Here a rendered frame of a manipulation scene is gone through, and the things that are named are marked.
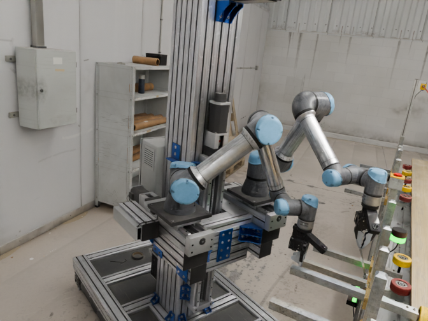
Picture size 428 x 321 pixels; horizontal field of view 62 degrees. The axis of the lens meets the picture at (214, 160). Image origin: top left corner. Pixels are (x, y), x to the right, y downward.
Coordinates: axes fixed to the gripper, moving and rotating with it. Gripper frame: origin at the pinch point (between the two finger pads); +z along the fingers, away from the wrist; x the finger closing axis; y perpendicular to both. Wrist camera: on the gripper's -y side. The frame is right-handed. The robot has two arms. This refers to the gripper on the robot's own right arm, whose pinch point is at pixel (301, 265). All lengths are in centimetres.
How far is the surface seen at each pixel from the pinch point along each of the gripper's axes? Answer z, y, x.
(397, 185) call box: -36, -32, -51
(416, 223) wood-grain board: -8, -48, -77
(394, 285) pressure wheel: -8.1, -39.2, 3.1
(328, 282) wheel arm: -13.1, -15.6, 26.5
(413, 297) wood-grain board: -7.8, -46.4, 6.7
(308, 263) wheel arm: -3.1, -3.2, 1.5
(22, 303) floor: 83, 171, 30
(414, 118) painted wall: 6, -54, -780
